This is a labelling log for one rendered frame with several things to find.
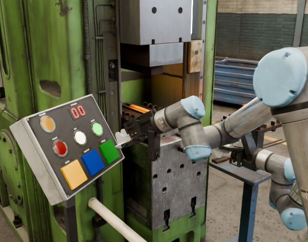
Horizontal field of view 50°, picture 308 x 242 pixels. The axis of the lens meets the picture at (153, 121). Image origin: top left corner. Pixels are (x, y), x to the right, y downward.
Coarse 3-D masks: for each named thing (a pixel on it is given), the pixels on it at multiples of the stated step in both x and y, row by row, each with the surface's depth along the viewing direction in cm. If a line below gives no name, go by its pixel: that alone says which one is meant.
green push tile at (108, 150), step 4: (108, 140) 125; (104, 144) 121; (108, 144) 122; (112, 144) 124; (100, 148) 119; (104, 148) 120; (108, 148) 122; (112, 148) 124; (104, 152) 119; (108, 152) 121; (112, 152) 123; (116, 152) 124; (104, 156) 119; (108, 156) 120; (112, 156) 122; (116, 156) 124; (108, 160) 119; (112, 160) 121; (108, 164) 119
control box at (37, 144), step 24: (24, 120) 98; (72, 120) 113; (96, 120) 123; (24, 144) 101; (48, 144) 102; (72, 144) 109; (96, 144) 118; (48, 168) 99; (48, 192) 102; (72, 192) 102
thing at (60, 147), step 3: (60, 141) 105; (57, 144) 104; (60, 144) 105; (63, 144) 106; (57, 147) 103; (60, 147) 104; (63, 147) 105; (57, 150) 103; (60, 150) 104; (63, 150) 105; (60, 153) 104; (63, 153) 105
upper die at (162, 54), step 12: (120, 48) 160; (132, 48) 152; (144, 48) 145; (156, 48) 144; (168, 48) 149; (180, 48) 153; (132, 60) 154; (144, 60) 147; (156, 60) 146; (168, 60) 150; (180, 60) 155
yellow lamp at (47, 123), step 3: (42, 120) 103; (45, 120) 104; (48, 120) 104; (51, 120) 106; (42, 123) 102; (45, 123) 103; (48, 123) 104; (51, 123) 105; (45, 126) 103; (48, 126) 104; (51, 126) 105; (48, 129) 103; (51, 129) 104
